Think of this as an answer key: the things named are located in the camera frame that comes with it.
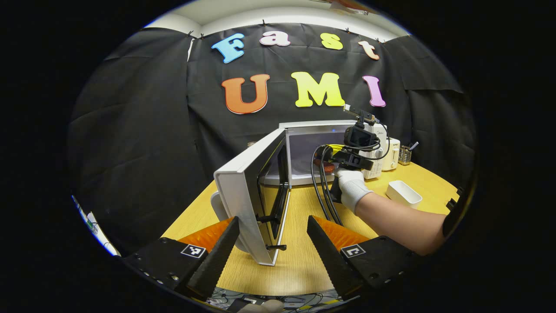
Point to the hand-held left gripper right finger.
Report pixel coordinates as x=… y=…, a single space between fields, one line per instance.
x=330 y=261

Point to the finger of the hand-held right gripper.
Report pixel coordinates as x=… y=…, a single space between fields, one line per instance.
x=335 y=150

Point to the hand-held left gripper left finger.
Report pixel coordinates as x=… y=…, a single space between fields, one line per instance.
x=215 y=261

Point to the brown meat piece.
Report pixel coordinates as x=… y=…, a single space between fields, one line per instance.
x=325 y=166

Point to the white microwave oven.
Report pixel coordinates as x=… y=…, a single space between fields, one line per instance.
x=243 y=191

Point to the white toaster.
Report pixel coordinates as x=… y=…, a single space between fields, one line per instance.
x=393 y=154

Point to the white rectangular plastic tray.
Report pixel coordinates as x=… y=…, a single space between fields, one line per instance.
x=404 y=193

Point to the black backdrop cloth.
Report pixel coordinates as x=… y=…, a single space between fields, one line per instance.
x=143 y=130

